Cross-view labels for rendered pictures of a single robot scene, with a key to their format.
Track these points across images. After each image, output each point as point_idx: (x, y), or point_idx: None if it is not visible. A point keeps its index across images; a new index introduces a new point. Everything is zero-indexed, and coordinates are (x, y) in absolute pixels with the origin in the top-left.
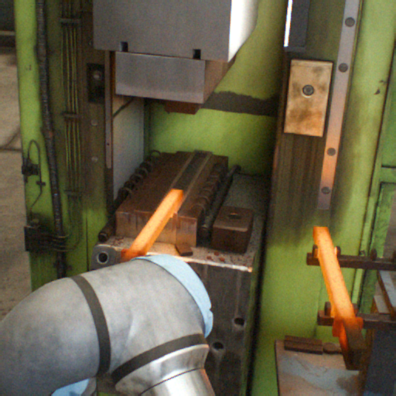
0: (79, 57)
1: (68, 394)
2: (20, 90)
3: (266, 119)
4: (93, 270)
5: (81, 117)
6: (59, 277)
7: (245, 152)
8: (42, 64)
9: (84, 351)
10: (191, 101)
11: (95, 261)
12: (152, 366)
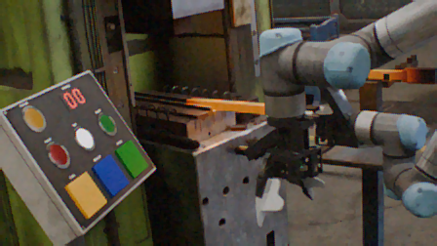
0: (98, 14)
1: (424, 138)
2: (53, 62)
3: (149, 54)
4: (334, 95)
5: (107, 68)
6: (117, 236)
7: (142, 87)
8: (76, 27)
9: None
10: (218, 8)
11: (331, 88)
12: None
